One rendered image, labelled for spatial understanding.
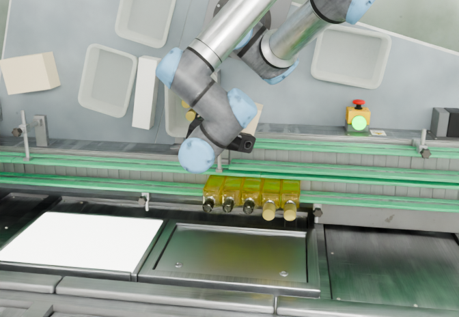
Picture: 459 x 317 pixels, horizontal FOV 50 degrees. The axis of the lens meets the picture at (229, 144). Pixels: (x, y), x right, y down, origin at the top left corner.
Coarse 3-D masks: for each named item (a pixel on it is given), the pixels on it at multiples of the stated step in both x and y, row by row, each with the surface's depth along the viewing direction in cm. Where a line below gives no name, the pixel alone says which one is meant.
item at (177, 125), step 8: (216, 80) 159; (168, 96) 163; (176, 96) 170; (168, 104) 164; (176, 104) 170; (168, 112) 164; (176, 112) 171; (184, 112) 171; (168, 120) 165; (176, 120) 172; (184, 120) 172; (168, 128) 166; (176, 128) 171; (184, 128) 171; (176, 136) 166; (184, 136) 166
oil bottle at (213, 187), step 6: (210, 180) 152; (216, 180) 152; (222, 180) 152; (204, 186) 148; (210, 186) 148; (216, 186) 148; (222, 186) 148; (204, 192) 144; (210, 192) 144; (216, 192) 144; (204, 198) 144; (216, 198) 144; (216, 204) 144
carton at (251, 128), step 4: (256, 104) 137; (260, 104) 138; (260, 108) 133; (260, 112) 131; (256, 116) 132; (252, 120) 132; (256, 120) 132; (248, 124) 132; (252, 124) 132; (256, 124) 132; (244, 128) 133; (248, 128) 133; (252, 128) 133; (244, 132) 133; (248, 132) 133; (252, 132) 133
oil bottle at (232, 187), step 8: (232, 176) 155; (240, 176) 155; (224, 184) 148; (232, 184) 148; (240, 184) 148; (224, 192) 144; (232, 192) 143; (240, 192) 146; (224, 200) 143; (240, 200) 147
